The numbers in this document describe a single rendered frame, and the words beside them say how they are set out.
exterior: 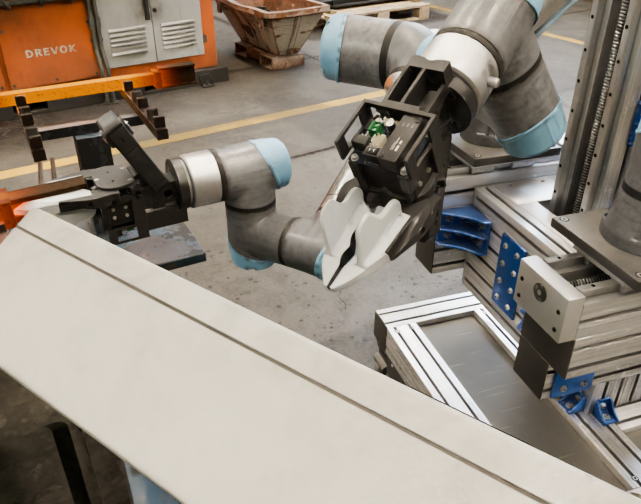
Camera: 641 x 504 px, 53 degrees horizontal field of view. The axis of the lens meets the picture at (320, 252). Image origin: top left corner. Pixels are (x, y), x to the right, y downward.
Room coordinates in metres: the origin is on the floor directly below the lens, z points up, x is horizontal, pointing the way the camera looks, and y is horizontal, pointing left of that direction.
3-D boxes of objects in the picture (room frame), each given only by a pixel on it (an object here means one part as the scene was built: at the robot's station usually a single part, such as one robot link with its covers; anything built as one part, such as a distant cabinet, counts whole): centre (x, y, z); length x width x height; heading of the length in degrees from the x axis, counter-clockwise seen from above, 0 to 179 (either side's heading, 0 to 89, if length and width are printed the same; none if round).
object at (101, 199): (0.72, 0.28, 1.01); 0.09 x 0.05 x 0.02; 121
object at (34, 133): (1.08, 0.39, 0.97); 0.23 x 0.06 x 0.02; 117
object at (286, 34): (5.19, 0.41, 0.23); 1.01 x 0.59 x 0.46; 33
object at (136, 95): (1.18, 0.45, 0.97); 0.23 x 0.06 x 0.02; 117
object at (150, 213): (0.77, 0.24, 0.98); 0.12 x 0.08 x 0.09; 118
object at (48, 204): (0.70, 0.33, 0.99); 0.09 x 0.03 x 0.06; 121
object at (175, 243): (1.18, 0.45, 0.70); 0.40 x 0.30 x 0.02; 27
